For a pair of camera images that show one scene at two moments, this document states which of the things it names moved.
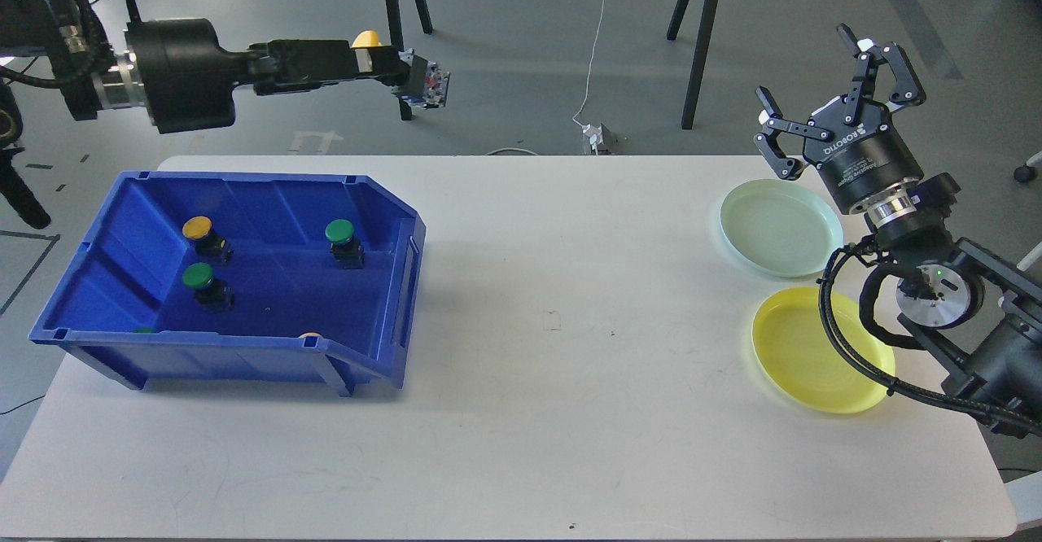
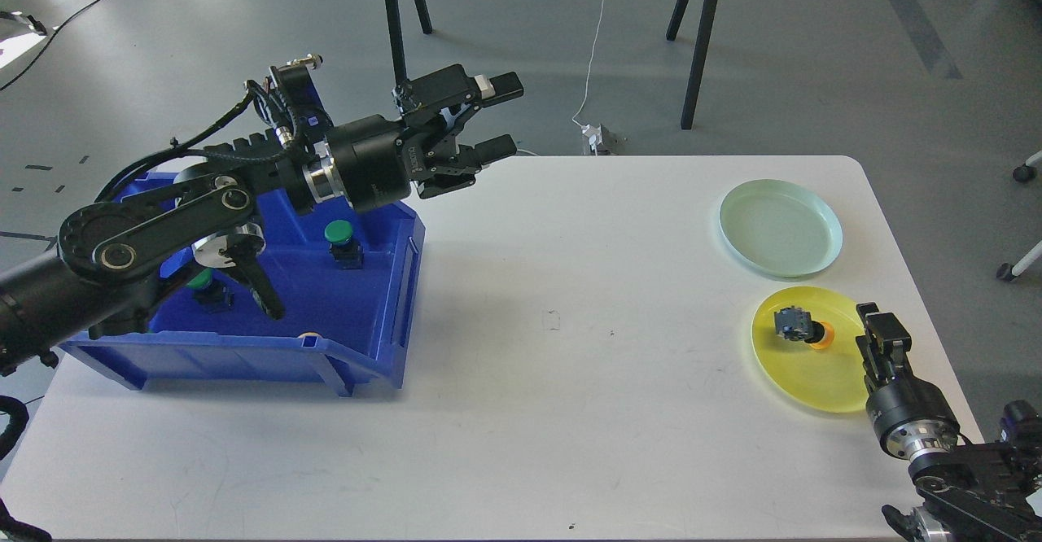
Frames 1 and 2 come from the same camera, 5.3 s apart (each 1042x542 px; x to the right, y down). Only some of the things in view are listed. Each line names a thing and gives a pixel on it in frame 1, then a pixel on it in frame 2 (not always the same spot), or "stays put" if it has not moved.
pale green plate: x=781 y=228 stays put
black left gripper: x=188 y=78 -> x=367 y=153
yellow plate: x=799 y=350 stays put
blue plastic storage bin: x=195 y=277 stays put
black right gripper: x=860 y=159 -> x=911 y=416
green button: x=347 y=250 stays put
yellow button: x=365 y=40 -> x=794 y=324
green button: x=208 y=290 stays put
